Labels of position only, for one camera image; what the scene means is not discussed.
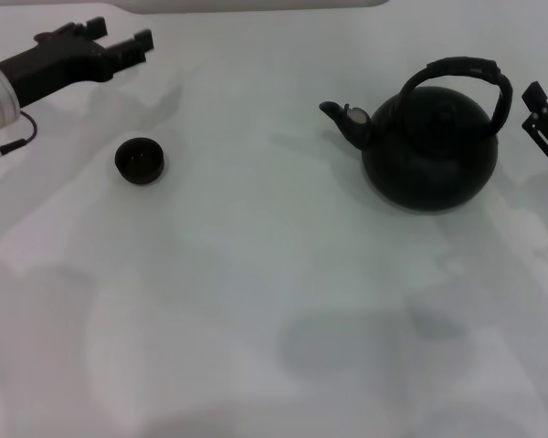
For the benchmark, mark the black round teapot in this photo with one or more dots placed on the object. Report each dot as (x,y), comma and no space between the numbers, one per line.
(429,159)

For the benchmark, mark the small black teacup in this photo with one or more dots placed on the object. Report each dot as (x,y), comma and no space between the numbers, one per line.
(139,160)

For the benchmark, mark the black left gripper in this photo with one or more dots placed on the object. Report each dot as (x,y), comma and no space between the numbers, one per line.
(55,68)

